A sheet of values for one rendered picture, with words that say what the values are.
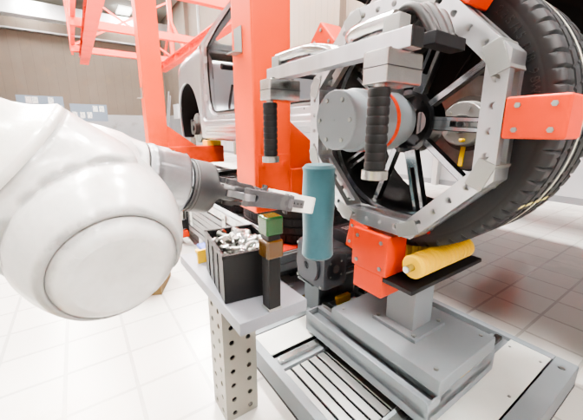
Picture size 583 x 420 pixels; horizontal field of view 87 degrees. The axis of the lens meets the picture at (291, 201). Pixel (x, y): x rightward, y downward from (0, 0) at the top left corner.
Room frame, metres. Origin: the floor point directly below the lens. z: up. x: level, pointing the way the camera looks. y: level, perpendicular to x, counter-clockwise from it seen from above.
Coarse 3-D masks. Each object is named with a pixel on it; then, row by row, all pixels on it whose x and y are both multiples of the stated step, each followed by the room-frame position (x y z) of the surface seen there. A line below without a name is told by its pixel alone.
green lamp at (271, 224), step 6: (258, 216) 0.61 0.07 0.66; (264, 216) 0.60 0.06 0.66; (270, 216) 0.60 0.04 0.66; (276, 216) 0.60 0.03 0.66; (282, 216) 0.61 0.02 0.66; (264, 222) 0.59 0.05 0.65; (270, 222) 0.59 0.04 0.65; (276, 222) 0.59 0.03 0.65; (282, 222) 0.60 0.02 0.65; (264, 228) 0.59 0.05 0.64; (270, 228) 0.59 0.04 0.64; (276, 228) 0.59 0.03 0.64; (282, 228) 0.60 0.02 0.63; (264, 234) 0.59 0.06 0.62; (270, 234) 0.59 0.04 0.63; (276, 234) 0.60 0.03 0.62
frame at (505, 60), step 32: (384, 0) 0.78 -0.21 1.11; (416, 0) 0.71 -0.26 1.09; (448, 0) 0.65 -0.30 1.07; (480, 32) 0.60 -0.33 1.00; (512, 64) 0.55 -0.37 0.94; (320, 96) 0.97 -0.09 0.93; (480, 128) 0.58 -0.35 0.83; (320, 160) 0.95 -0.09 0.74; (480, 160) 0.57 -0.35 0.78; (352, 192) 0.91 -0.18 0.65; (448, 192) 0.62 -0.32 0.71; (480, 192) 0.58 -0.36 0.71; (384, 224) 0.74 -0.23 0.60; (416, 224) 0.67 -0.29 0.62
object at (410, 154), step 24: (360, 72) 0.97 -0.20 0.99; (432, 72) 0.79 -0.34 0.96; (480, 72) 0.70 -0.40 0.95; (408, 96) 0.87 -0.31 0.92; (432, 96) 0.81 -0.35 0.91; (432, 120) 0.77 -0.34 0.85; (456, 120) 0.72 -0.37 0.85; (408, 144) 0.87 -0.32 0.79; (432, 144) 0.77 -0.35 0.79; (360, 168) 1.01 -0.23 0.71; (408, 168) 0.82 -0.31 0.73; (456, 168) 0.72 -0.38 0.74; (360, 192) 0.93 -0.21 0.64; (384, 192) 0.96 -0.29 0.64; (408, 192) 1.00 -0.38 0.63
